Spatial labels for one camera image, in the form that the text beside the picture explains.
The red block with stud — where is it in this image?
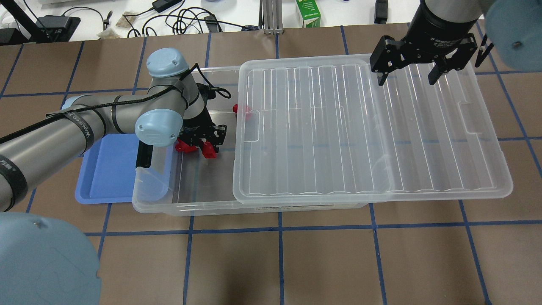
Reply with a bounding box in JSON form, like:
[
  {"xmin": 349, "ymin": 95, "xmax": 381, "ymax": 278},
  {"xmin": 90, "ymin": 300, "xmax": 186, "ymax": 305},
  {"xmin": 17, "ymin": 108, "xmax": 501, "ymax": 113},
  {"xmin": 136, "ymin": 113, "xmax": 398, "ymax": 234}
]
[{"xmin": 199, "ymin": 141, "xmax": 218, "ymax": 159}]

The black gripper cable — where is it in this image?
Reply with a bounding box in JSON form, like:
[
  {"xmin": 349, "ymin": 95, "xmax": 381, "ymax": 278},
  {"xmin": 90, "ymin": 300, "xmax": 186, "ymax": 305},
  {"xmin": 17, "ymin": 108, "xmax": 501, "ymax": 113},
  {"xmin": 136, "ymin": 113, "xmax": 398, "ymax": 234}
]
[{"xmin": 0, "ymin": 64, "xmax": 232, "ymax": 144}]

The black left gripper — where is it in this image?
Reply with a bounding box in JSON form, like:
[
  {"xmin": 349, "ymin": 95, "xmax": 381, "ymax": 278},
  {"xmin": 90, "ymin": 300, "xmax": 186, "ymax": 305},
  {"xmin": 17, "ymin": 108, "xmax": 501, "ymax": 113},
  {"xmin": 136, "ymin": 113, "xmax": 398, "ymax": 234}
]
[{"xmin": 179, "ymin": 109, "xmax": 228, "ymax": 154}]

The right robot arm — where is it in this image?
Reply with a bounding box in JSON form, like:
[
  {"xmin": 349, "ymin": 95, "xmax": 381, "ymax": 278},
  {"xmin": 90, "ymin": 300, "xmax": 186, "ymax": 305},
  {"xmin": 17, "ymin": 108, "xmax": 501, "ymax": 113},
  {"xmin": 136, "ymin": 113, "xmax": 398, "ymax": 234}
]
[{"xmin": 370, "ymin": 0, "xmax": 542, "ymax": 86}]

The black power adapter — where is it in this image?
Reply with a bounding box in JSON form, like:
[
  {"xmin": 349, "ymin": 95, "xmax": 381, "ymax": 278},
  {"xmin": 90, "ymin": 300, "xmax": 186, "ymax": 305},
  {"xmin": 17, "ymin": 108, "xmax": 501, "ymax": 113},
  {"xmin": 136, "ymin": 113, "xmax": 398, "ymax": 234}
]
[{"xmin": 152, "ymin": 0, "xmax": 183, "ymax": 12}]

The aluminium frame post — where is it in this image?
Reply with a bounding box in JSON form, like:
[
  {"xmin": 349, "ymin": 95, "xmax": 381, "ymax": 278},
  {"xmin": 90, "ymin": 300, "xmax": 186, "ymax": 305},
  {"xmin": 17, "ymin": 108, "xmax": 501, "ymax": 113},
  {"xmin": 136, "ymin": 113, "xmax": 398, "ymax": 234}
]
[{"xmin": 259, "ymin": 0, "xmax": 283, "ymax": 35}]

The clear plastic box lid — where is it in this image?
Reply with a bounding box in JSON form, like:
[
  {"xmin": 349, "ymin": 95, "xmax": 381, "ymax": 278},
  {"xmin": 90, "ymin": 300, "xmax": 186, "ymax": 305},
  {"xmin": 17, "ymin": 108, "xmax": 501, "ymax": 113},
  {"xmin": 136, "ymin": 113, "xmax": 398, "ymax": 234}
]
[{"xmin": 232, "ymin": 54, "xmax": 513, "ymax": 207}]

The red block upper pair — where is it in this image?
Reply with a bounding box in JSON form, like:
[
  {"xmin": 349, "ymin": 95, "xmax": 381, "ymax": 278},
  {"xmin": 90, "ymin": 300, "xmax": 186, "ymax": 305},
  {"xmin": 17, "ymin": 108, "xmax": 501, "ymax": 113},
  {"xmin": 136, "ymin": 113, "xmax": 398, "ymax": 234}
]
[{"xmin": 174, "ymin": 139, "xmax": 198, "ymax": 154}]

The clear plastic storage box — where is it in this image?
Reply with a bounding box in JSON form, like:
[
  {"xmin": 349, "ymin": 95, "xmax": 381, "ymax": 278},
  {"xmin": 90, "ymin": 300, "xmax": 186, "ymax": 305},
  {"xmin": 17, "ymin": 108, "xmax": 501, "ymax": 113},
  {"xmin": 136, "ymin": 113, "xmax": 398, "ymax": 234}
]
[{"xmin": 132, "ymin": 66, "xmax": 364, "ymax": 216}]

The black box latch handle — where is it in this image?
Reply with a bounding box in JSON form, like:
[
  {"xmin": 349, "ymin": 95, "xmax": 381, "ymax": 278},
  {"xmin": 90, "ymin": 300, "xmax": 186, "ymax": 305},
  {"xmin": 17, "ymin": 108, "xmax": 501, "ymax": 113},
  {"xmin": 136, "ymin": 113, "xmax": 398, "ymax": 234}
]
[{"xmin": 135, "ymin": 141, "xmax": 154, "ymax": 169}]

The green white carton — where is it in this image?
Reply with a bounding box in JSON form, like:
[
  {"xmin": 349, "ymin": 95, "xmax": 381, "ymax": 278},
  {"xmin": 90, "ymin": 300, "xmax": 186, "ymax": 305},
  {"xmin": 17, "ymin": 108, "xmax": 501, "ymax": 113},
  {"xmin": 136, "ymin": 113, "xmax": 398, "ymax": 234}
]
[{"xmin": 295, "ymin": 0, "xmax": 322, "ymax": 28}]

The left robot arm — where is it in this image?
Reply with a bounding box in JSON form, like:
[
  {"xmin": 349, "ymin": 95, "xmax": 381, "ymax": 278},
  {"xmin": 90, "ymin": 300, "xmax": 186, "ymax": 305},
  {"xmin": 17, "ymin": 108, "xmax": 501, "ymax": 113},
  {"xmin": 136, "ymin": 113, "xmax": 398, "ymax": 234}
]
[{"xmin": 0, "ymin": 48, "xmax": 232, "ymax": 305}]

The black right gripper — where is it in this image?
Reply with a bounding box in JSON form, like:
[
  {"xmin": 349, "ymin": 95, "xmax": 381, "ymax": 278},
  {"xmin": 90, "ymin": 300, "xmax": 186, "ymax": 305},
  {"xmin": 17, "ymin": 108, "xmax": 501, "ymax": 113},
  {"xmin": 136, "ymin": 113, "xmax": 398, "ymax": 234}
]
[{"xmin": 370, "ymin": 35, "xmax": 477, "ymax": 86}]

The blue plastic tray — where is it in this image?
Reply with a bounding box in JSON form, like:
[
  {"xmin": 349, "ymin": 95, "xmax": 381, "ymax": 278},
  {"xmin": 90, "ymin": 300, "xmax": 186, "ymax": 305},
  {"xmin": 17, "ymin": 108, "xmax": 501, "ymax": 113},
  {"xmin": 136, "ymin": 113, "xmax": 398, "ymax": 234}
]
[{"xmin": 75, "ymin": 134, "xmax": 174, "ymax": 205}]

